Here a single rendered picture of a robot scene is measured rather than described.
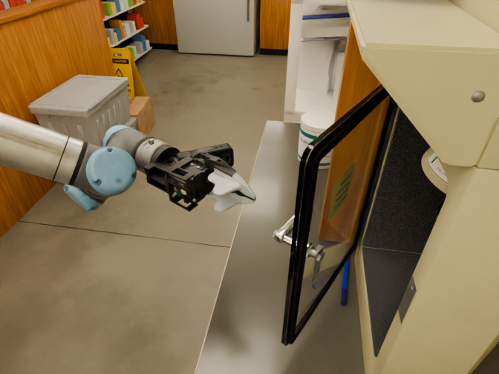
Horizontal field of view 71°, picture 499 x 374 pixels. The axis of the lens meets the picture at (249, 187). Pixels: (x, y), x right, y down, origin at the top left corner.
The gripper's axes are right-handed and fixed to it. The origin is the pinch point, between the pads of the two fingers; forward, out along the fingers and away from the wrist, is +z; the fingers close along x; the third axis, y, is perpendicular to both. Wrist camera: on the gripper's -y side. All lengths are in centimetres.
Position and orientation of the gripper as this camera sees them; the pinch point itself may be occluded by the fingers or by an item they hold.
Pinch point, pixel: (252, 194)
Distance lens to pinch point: 61.5
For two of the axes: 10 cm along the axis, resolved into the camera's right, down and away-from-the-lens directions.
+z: 8.0, 3.6, -4.8
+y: -6.0, 4.9, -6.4
